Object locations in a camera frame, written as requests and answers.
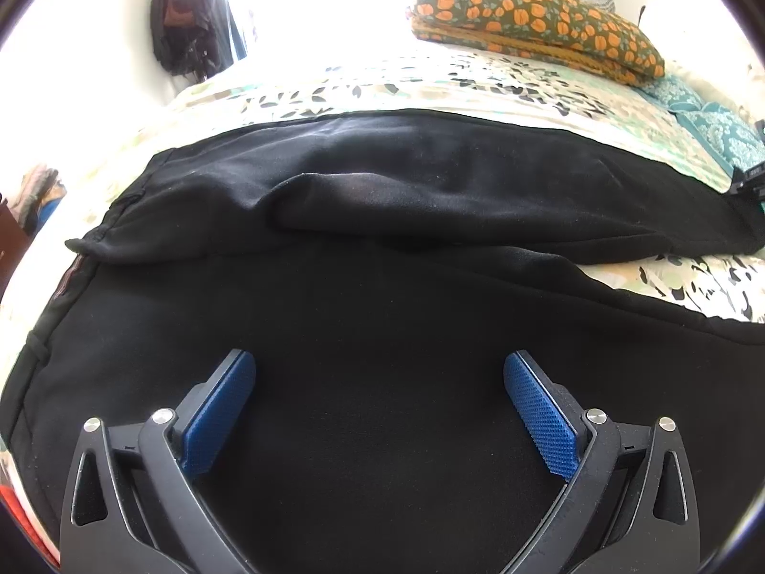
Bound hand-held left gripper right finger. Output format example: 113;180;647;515
503;350;701;574

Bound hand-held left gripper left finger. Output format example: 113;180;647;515
60;348;258;574

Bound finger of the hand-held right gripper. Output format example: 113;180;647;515
730;158;765;216

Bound black pants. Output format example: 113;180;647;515
0;106;765;574

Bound large teal patterned pillow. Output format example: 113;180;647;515
675;100;765;179

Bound small teal patterned pillow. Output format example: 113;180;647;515
636;75;707;113

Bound orange rug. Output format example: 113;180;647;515
0;483;38;554

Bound colourful cloth pile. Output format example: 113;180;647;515
17;164;66;235

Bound folded orange floral blanket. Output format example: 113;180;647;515
408;0;666;86

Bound leaf print bed sheet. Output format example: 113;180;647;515
0;51;765;491

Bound dark hanging bag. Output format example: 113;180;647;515
149;0;252;78

